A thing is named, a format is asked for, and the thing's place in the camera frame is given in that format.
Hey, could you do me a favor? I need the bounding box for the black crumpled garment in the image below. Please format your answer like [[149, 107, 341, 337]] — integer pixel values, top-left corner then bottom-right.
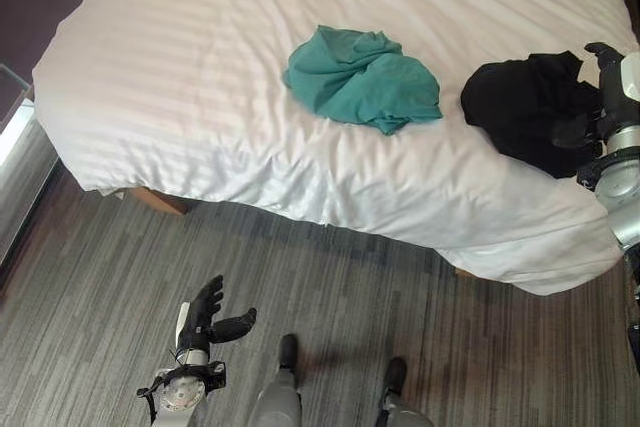
[[460, 50, 605, 180]]

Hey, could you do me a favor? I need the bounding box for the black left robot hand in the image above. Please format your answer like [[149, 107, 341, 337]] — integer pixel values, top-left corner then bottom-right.
[[174, 274, 258, 353]]

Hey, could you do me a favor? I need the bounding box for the white striped bed duvet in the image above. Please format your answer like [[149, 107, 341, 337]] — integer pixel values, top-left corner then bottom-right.
[[31, 0, 639, 297]]

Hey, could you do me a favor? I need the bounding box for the wooden bed frame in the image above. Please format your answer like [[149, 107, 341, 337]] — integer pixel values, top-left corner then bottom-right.
[[113, 185, 190, 216]]

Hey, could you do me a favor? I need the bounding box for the teal crumpled garment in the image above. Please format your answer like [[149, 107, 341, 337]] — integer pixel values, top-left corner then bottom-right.
[[282, 24, 445, 136]]

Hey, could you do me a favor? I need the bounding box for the glass side panel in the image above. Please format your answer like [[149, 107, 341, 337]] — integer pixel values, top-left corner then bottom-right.
[[0, 62, 62, 268]]

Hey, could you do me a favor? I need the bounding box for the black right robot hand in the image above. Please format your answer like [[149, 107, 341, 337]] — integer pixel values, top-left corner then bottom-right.
[[548, 41, 640, 149]]

